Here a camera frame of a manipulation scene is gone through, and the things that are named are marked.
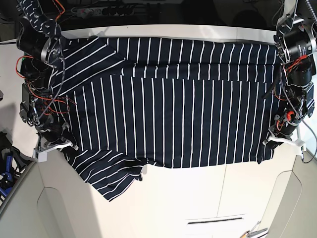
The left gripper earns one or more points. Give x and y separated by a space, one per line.
290 135

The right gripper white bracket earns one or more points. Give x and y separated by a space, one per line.
55 136

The navy white striped t-shirt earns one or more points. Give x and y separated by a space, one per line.
171 103

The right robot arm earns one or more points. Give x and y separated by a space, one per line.
43 69

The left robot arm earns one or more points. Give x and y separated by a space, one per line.
296 43

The grey chair left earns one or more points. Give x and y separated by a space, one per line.
37 209

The grey chair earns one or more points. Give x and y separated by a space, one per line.
37 209
292 208

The blue black clamps pile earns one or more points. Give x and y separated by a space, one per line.
12 165

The grey chair right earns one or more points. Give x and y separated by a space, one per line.
292 208

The metal tool at edge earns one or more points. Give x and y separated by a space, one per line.
253 233

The black power strip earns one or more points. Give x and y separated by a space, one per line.
85 12

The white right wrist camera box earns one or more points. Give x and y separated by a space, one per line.
40 156

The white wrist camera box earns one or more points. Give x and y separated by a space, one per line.
302 154
40 156

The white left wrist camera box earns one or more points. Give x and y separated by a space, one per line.
302 154

